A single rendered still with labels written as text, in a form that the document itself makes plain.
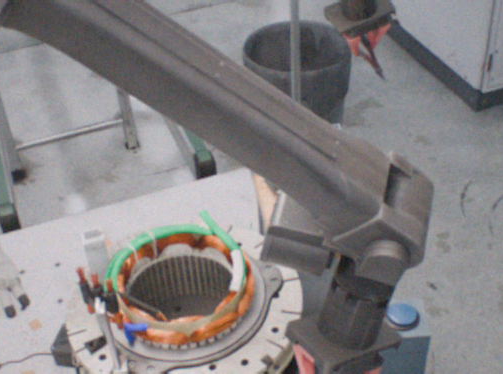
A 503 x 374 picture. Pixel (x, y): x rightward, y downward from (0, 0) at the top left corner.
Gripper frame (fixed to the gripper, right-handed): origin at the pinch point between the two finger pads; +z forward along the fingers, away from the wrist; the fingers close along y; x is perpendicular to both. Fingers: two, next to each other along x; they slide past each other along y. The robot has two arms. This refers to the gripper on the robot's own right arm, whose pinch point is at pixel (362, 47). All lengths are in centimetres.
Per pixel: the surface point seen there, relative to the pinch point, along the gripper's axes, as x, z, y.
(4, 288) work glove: -2, 27, 77
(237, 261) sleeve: 34.5, -9.9, 34.1
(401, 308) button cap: 43.8, 4.1, 15.6
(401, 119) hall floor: -99, 163, -56
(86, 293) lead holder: 36, -20, 52
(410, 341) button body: 48, 5, 16
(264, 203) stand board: 17.5, 5.7, 26.2
